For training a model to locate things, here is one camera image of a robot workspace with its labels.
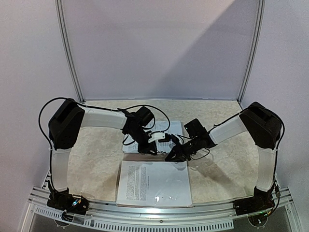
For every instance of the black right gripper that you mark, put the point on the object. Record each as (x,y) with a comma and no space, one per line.
(182,149)

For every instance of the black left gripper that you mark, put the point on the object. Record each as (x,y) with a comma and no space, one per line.
(145,149)

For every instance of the brown plastic folder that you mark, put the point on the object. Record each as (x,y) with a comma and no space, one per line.
(149,157)

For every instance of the white paper stack remainder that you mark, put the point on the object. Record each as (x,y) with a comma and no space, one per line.
(175,128)

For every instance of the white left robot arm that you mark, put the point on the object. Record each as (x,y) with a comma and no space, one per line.
(71,116)

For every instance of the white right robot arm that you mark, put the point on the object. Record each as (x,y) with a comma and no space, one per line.
(265,129)

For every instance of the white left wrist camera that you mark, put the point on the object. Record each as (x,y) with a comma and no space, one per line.
(161,137)

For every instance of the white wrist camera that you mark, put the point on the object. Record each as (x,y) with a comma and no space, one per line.
(176,139)
(161,137)

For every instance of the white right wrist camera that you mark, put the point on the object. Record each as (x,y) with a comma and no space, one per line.
(176,139)

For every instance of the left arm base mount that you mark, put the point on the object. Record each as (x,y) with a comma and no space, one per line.
(67,203)

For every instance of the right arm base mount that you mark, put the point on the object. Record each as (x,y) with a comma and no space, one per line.
(260,202)

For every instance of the left aluminium frame post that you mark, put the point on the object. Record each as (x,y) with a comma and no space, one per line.
(67,50)

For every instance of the aluminium frame post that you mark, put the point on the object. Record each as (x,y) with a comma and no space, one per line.
(67,50)
(253,49)

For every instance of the right aluminium frame post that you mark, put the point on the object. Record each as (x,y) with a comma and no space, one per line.
(253,49)

